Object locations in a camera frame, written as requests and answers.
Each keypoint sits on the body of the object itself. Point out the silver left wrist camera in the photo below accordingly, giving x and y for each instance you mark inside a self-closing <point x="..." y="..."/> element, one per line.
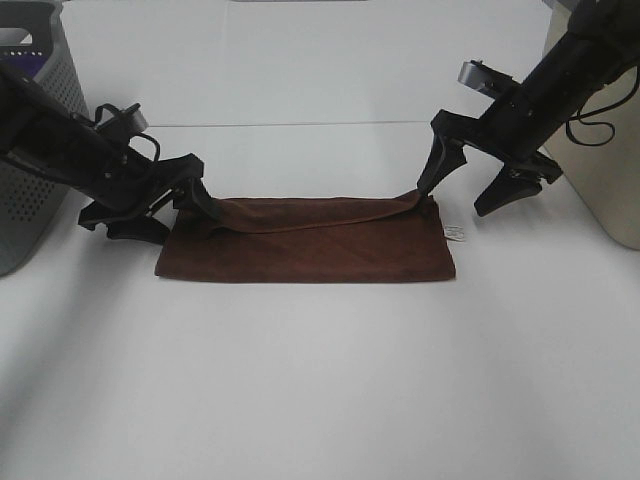
<point x="132" y="119"/>

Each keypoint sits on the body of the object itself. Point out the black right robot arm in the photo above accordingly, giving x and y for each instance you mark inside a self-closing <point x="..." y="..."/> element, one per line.
<point x="600" y="44"/>

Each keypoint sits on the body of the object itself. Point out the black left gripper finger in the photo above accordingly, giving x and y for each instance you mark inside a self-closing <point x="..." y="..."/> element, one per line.
<point x="144" y="227"/>
<point x="508" y="186"/>

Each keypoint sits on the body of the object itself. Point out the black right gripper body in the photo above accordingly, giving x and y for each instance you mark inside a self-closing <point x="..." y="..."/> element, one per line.
<point x="512" y="130"/>

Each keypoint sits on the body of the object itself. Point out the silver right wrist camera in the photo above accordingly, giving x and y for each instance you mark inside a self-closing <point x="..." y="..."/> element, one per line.
<point x="485" y="80"/>

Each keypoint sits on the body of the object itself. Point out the brown towel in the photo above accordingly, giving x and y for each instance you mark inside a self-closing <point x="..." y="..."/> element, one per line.
<point x="311" y="241"/>

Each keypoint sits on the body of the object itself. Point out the purple towel in basket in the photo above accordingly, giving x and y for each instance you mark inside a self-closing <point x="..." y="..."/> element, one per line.
<point x="28" y="62"/>

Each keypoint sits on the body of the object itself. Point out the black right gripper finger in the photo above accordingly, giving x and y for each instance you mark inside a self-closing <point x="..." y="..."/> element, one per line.
<point x="191" y="195"/>
<point x="446" y="156"/>

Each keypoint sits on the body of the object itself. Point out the beige plastic bin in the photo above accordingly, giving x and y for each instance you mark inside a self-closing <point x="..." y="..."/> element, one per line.
<point x="604" y="168"/>

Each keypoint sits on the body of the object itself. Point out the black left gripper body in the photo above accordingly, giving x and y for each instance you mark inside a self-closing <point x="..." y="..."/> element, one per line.
<point x="134" y="186"/>

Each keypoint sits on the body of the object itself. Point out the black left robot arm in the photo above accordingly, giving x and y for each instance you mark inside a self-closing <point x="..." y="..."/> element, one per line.
<point x="41" y="136"/>

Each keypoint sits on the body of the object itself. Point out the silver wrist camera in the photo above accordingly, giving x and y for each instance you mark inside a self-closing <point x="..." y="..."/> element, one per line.
<point x="485" y="80"/>
<point x="132" y="119"/>

